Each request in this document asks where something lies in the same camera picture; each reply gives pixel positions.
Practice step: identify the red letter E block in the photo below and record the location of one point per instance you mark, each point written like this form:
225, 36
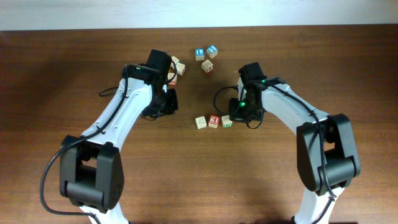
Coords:
213, 121

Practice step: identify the wooden block green side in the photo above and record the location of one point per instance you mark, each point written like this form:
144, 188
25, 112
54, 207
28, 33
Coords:
226, 122

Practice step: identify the wooden block red side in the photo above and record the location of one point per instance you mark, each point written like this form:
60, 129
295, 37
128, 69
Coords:
207, 66

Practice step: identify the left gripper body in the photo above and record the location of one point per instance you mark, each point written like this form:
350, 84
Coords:
166, 103

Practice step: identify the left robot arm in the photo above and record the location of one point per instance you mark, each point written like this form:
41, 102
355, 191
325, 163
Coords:
91, 171

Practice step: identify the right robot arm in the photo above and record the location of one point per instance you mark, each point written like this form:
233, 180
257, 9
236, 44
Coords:
327, 157

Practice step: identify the blue letter L block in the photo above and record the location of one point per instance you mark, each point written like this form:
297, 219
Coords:
199, 54

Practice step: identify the plain wooden picture block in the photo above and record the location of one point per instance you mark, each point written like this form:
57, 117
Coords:
180, 68

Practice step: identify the wooden block yellow O side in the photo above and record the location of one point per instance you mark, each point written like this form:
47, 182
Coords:
201, 122

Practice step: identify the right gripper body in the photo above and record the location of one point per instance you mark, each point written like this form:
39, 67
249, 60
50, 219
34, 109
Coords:
237, 112

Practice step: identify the wooden block red bottom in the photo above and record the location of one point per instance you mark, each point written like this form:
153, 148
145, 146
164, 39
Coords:
172, 78

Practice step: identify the wooden block blue side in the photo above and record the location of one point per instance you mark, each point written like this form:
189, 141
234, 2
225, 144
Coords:
175, 62

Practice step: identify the blue number 5 block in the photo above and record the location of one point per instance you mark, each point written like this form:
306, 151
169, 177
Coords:
212, 51

